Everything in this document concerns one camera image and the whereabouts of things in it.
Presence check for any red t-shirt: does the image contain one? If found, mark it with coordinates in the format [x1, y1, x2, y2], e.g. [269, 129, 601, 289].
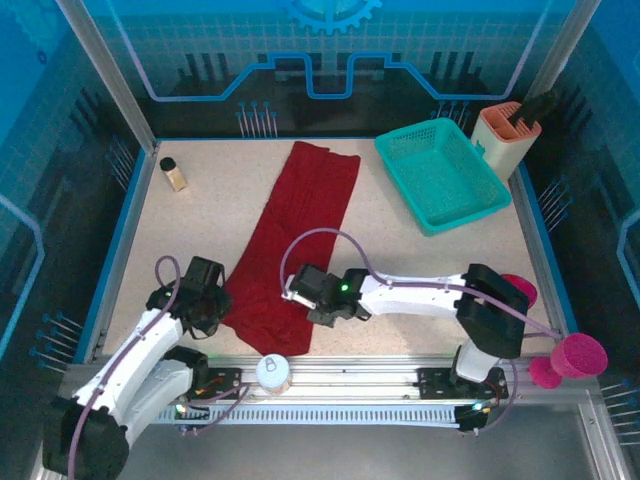
[219, 140, 362, 358]

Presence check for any tin can with pull tab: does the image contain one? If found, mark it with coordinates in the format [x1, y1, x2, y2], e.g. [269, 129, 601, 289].
[254, 352, 295, 396]

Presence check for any black connector box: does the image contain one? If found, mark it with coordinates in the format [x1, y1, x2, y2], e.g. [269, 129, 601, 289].
[453, 399, 501, 435]
[172, 394, 211, 435]

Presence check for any small bottle with black cap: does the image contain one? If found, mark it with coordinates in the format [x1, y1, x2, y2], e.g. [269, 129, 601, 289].
[158, 156, 189, 193]

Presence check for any teal plastic basket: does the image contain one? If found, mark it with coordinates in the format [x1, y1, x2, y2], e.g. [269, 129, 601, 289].
[374, 118, 513, 237]

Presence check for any pink bowl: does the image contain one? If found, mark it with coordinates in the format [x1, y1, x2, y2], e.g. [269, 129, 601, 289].
[499, 273, 539, 307]

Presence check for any cream orange utensil holder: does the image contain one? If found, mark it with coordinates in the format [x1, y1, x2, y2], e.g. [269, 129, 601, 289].
[470, 101, 543, 181]

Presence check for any pink goblet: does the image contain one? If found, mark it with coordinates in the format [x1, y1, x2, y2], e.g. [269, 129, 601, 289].
[528, 333, 610, 390]

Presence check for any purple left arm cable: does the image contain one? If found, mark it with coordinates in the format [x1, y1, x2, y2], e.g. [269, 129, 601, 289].
[67, 255, 251, 480]

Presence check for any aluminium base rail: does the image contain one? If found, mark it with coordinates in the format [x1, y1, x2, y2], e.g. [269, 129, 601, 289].
[64, 352, 601, 402]

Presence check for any white slotted cable duct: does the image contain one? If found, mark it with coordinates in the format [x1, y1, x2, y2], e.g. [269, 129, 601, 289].
[149, 403, 462, 427]

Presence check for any aluminium frame post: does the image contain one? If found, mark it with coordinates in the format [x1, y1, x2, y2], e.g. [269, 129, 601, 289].
[54, 0, 161, 151]
[529, 0, 604, 101]

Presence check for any black utensil handle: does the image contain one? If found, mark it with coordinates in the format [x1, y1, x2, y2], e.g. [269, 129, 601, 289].
[509, 88, 562, 126]

